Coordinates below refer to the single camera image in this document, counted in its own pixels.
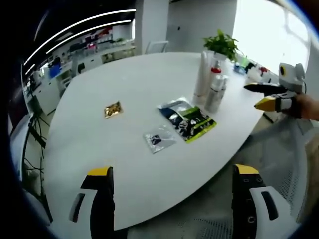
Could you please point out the green black skincare sachet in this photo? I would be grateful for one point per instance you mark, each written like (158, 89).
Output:
(197, 124)

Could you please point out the gold foil skincare sachet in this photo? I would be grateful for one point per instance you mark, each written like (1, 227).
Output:
(113, 109)

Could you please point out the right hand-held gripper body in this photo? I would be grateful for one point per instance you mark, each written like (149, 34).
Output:
(291, 78)

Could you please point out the black cloth item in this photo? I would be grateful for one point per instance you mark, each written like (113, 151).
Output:
(250, 67)

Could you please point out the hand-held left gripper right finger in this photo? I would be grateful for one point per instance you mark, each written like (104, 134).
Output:
(241, 199)

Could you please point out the blue packet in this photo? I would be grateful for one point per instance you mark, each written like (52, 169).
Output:
(239, 68)

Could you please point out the blue storage bin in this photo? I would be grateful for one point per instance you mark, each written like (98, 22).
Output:
(55, 71)

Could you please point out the person's right hand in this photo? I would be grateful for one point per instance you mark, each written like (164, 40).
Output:
(310, 107)

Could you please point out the green potted plant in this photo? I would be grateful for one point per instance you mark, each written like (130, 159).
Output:
(221, 44)

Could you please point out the background storage shelves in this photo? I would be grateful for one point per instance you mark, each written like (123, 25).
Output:
(87, 54)

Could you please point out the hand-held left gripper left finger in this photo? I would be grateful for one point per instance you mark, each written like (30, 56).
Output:
(103, 199)

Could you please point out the silver blue skincare sachet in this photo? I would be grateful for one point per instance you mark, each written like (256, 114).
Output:
(172, 105)

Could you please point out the white chair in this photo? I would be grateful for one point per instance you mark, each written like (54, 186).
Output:
(157, 47)

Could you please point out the small clear skincare sachet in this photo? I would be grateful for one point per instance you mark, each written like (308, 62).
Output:
(159, 140)

